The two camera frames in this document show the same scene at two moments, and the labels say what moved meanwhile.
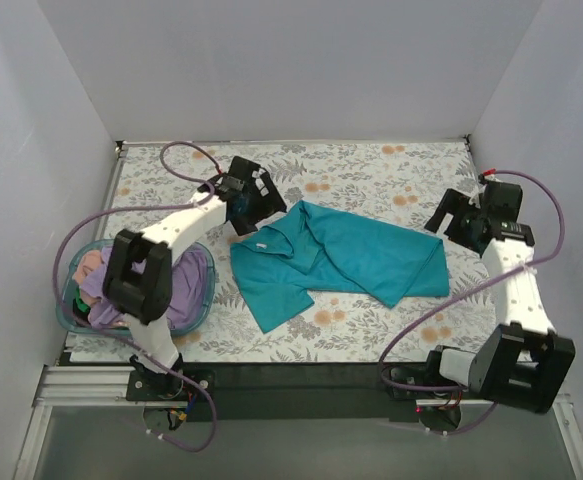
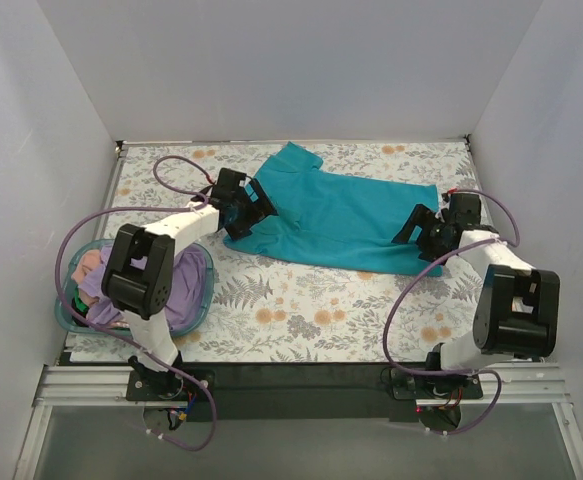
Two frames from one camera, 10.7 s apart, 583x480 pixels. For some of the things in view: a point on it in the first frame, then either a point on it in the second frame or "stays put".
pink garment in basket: x=89 y=260 stays put
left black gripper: x=259 y=195 stays put
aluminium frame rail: x=73 y=386 stays put
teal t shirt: x=313 y=251 to x=326 y=218
